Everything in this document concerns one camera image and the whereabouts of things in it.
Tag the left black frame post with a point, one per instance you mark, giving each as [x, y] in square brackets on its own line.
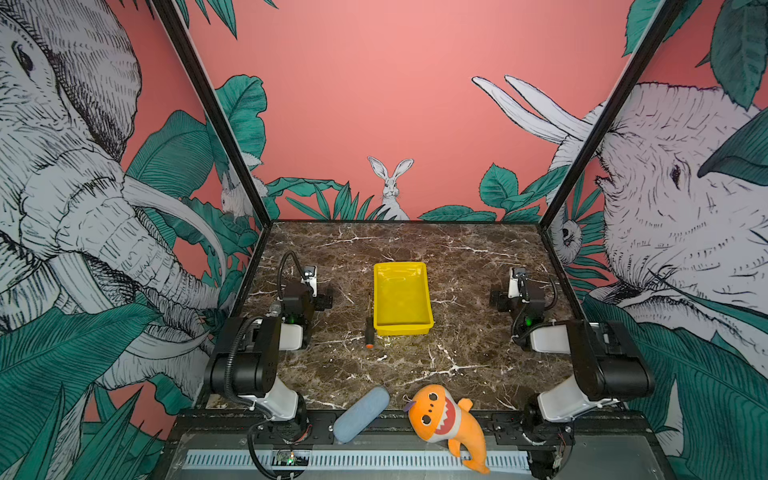
[176, 31]

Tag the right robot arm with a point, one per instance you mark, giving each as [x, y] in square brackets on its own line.
[607, 366]

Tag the right black frame post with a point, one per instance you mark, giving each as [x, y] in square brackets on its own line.
[660, 23]

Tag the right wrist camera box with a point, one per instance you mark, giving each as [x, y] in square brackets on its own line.
[516, 284]

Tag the black orange screwdriver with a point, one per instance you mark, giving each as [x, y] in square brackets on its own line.
[369, 332]

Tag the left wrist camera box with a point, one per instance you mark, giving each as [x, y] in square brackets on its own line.
[309, 278]

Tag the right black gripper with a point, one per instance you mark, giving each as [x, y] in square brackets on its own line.
[501, 298]

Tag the blue grey foam roller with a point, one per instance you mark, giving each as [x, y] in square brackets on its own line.
[361, 414]

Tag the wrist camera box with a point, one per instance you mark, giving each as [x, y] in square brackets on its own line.
[516, 284]
[309, 278]

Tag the black frame post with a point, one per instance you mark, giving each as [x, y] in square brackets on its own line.
[660, 23]
[176, 31]

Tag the yellow plastic bin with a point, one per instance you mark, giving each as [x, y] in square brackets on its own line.
[401, 302]

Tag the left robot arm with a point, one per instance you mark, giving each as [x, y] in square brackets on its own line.
[244, 366]

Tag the orange shark plush toy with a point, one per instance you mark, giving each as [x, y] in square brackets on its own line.
[435, 416]

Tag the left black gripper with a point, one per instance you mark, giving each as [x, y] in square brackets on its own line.
[321, 300]

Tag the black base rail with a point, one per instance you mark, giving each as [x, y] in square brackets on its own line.
[503, 427]

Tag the white vented strip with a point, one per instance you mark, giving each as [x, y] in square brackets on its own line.
[325, 460]

